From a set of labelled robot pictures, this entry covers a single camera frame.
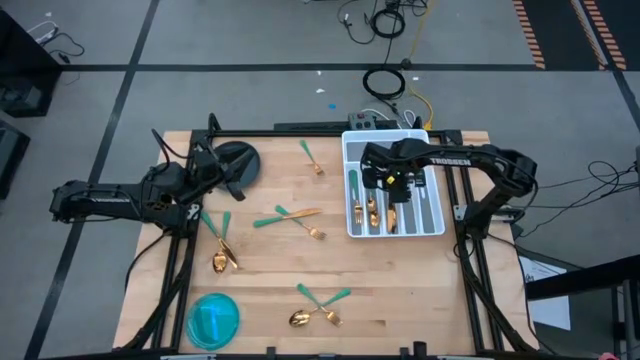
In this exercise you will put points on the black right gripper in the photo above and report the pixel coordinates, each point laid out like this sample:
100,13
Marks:
380,155

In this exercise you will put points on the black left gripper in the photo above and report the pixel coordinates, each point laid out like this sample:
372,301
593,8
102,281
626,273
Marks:
210,170

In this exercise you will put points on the white cutlery tray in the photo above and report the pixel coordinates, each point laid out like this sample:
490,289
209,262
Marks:
430,215

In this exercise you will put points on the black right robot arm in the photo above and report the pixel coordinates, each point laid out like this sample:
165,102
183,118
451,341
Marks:
495,157

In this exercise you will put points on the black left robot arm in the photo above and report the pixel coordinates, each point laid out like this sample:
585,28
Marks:
100,200

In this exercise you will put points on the dark grey plate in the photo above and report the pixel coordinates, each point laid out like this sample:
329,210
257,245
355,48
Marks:
237,147

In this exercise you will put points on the grey power strip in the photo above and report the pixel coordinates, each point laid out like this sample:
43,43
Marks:
362,121

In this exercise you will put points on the blue plastic bowl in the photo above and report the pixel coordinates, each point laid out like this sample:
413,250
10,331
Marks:
212,322

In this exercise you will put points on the white paper sheet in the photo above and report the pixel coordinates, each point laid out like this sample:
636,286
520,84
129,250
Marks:
550,310

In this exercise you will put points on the black desk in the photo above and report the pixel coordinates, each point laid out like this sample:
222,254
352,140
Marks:
580,280

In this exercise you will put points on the black cabinet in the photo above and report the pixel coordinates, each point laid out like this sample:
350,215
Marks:
20,75

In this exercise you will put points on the red object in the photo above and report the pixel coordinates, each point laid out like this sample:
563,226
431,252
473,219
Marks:
607,356

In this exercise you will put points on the black aluminium table frame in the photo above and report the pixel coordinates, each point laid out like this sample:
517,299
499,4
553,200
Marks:
280,134

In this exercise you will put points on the white arm base bracket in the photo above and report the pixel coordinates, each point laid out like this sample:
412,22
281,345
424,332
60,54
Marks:
460,212

